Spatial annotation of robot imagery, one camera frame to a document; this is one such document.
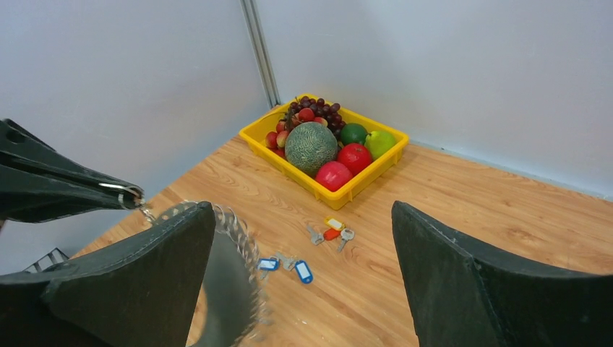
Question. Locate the red tag key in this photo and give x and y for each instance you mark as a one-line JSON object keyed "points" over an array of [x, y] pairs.
{"points": [[317, 238]]}

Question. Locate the yellow plastic fruit tray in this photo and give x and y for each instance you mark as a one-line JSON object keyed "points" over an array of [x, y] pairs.
{"points": [[254, 134]]}

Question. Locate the small red peaches cluster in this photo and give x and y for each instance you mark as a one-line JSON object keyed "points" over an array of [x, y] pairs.
{"points": [[276, 140]]}

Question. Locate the dark green lime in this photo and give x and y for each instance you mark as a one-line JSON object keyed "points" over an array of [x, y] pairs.
{"points": [[353, 133]]}

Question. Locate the pink red apple lower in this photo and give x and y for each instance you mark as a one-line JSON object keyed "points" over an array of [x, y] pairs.
{"points": [[333, 175]]}

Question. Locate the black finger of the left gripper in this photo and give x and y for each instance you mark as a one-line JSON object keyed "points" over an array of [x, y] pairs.
{"points": [[38, 194], [27, 154]]}

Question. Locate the yellow tag key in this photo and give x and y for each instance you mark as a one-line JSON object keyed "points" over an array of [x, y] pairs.
{"points": [[346, 234]]}

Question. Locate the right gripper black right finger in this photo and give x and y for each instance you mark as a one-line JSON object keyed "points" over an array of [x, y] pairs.
{"points": [[462, 291]]}

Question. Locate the left corner aluminium post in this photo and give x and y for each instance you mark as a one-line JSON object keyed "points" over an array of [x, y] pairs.
{"points": [[262, 56]]}

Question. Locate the red apple upper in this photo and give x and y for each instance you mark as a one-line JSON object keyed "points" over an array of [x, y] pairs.
{"points": [[355, 157]]}

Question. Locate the dark purple grape bunch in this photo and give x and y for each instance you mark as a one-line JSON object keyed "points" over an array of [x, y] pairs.
{"points": [[329, 111]]}

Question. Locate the blue tag key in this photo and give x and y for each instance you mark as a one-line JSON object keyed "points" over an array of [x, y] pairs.
{"points": [[299, 266], [267, 265]]}

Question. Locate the light green pear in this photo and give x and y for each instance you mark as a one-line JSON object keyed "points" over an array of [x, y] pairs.
{"points": [[378, 143]]}

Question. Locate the green netted melon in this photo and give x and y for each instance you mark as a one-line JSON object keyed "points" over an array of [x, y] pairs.
{"points": [[310, 146]]}

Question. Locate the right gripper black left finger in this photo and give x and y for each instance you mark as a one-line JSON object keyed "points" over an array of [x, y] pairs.
{"points": [[140, 291]]}

